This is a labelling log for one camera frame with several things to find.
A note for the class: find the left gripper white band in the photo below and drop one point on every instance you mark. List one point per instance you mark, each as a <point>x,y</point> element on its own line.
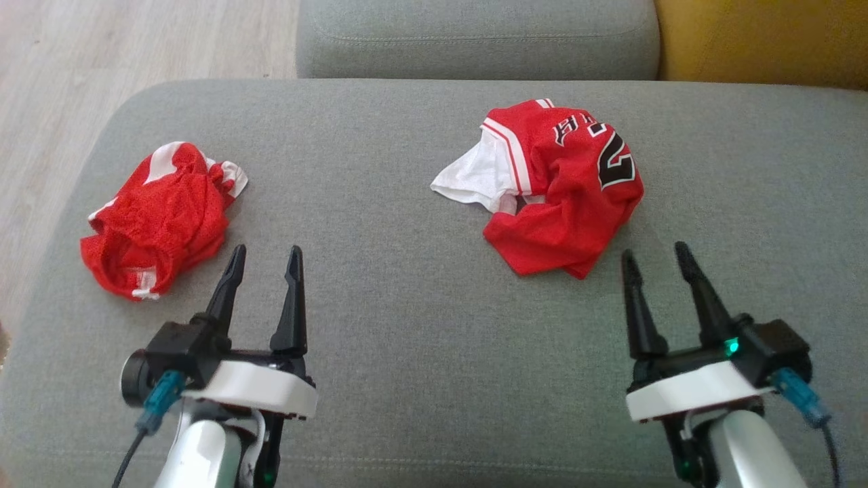
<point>271,393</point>

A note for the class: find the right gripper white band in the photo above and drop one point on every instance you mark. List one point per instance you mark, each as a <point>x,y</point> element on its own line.
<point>692,393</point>

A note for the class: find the red mesh shorts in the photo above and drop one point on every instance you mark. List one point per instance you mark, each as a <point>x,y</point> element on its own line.
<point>156,224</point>

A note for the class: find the red and white basketball jersey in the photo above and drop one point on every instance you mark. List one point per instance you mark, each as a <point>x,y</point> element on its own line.
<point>576,210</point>

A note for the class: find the yellow sofa cushion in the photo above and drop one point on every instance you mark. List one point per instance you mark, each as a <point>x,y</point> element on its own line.
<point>759,41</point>

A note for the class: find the grey sofa back cushion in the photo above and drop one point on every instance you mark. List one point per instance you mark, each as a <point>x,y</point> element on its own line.
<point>475,41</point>

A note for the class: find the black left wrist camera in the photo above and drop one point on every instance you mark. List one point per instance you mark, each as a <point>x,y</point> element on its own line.
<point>176,352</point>

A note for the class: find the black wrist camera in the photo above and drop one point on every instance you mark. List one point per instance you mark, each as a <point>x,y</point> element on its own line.
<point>776,346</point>
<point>176,352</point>

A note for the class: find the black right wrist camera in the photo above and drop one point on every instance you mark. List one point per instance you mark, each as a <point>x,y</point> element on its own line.
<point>776,346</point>

